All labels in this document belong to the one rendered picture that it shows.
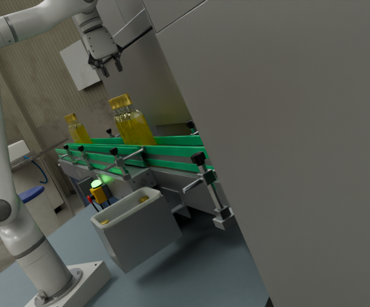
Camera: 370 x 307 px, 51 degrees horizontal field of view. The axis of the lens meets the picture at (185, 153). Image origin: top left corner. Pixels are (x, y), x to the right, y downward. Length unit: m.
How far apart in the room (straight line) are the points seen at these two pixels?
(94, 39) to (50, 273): 0.83
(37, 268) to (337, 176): 1.19
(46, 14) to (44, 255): 0.81
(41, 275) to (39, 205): 3.11
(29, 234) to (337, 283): 1.10
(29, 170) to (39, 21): 4.83
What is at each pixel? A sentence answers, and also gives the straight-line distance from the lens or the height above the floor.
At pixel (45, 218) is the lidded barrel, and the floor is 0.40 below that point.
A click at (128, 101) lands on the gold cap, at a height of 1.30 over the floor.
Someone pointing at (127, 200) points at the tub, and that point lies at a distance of 1.38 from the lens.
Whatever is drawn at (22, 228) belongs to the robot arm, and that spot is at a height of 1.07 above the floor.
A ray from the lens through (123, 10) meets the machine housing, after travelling 1.59.
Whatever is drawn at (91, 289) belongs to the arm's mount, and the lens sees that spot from 1.46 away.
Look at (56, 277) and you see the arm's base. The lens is 1.46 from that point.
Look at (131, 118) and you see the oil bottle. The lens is 1.47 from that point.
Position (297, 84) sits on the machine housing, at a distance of 0.37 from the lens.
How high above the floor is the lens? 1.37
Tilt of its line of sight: 13 degrees down
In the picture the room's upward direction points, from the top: 24 degrees counter-clockwise
